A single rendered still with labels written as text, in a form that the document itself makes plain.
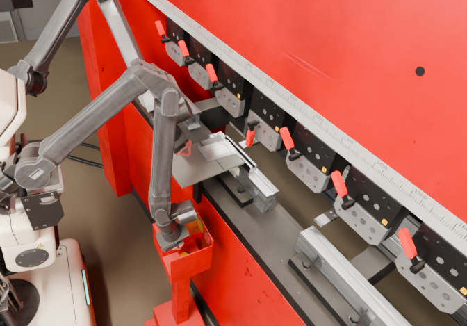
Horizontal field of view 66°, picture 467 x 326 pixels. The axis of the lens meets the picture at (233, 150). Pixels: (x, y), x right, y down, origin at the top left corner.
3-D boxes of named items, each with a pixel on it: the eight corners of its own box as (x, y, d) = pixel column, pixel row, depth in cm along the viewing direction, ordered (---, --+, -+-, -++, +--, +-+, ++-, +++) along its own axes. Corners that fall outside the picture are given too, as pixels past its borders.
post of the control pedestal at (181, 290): (171, 313, 177) (171, 251, 142) (183, 308, 180) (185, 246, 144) (176, 325, 173) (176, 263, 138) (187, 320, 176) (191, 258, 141)
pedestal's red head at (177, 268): (153, 242, 144) (151, 213, 133) (190, 229, 151) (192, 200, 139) (171, 284, 132) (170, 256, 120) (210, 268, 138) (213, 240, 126)
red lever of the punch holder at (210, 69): (205, 64, 123) (215, 90, 123) (215, 61, 125) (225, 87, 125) (203, 66, 125) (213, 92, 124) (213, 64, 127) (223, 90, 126)
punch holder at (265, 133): (246, 128, 122) (252, 86, 111) (265, 121, 126) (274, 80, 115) (274, 154, 113) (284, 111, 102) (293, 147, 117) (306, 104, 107)
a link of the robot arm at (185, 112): (149, 99, 118) (140, 95, 110) (181, 84, 117) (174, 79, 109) (165, 132, 118) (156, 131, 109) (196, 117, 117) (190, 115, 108)
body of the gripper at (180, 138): (176, 124, 124) (166, 111, 119) (190, 141, 118) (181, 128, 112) (161, 135, 124) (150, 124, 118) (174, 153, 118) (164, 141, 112)
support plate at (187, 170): (158, 157, 134) (158, 155, 133) (218, 137, 146) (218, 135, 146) (182, 188, 123) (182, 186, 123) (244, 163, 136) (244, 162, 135)
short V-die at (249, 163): (220, 142, 147) (221, 137, 145) (226, 140, 148) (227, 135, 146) (249, 173, 135) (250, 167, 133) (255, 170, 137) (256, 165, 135)
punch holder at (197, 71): (187, 74, 145) (189, 35, 135) (206, 69, 149) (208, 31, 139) (207, 92, 137) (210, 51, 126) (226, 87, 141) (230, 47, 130)
